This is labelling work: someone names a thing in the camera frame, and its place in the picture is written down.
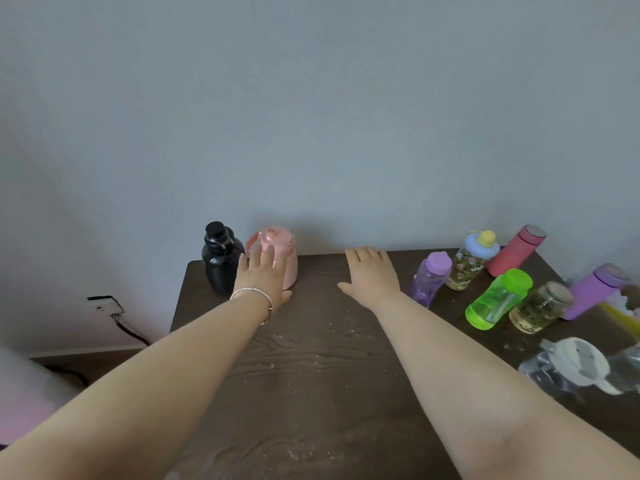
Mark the person's right hand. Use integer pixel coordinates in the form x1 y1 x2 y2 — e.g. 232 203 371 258
337 246 403 311

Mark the person's left hand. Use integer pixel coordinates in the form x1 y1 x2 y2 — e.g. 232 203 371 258
233 243 293 315

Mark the black bottle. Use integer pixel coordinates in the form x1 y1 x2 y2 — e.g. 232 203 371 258
201 221 246 297

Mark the pink handled bottle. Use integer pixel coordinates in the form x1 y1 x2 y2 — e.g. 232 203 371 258
243 225 299 291

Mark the translucent purple bottle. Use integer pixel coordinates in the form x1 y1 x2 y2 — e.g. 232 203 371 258
407 251 453 309

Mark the cartoon bottle yellow cap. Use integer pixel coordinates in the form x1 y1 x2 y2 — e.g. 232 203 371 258
445 230 501 292

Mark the green translucent bottle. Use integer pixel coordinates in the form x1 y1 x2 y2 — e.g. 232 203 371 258
465 268 534 331

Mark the pink thermos flask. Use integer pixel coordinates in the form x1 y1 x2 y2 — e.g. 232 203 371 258
486 225 547 279

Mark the yellow glass jar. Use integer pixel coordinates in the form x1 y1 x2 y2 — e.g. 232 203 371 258
509 281 575 335

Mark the purple thermos flask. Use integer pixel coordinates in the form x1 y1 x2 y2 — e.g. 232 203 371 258
561 263 632 321

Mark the clear cup flip lid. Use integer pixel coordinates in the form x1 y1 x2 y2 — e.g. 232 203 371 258
517 337 626 398

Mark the clear bottle white cap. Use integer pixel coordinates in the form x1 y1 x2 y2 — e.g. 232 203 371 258
607 342 640 393

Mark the person's left forearm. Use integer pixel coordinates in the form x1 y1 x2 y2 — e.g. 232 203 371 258
0 294 273 480

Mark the person's right forearm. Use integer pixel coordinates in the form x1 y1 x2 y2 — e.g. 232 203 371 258
375 292 640 480

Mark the dark wooden table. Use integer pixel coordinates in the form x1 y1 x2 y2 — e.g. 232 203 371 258
165 248 640 480

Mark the white plastic bag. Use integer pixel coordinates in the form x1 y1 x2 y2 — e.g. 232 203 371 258
619 289 640 321

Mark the thin metal bracelet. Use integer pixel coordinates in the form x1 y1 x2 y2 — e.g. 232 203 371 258
229 287 275 327

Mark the black power cable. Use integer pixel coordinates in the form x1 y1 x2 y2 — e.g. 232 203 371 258
43 312 152 388

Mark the white wall socket with plug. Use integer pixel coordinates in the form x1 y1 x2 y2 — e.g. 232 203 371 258
86 295 126 318

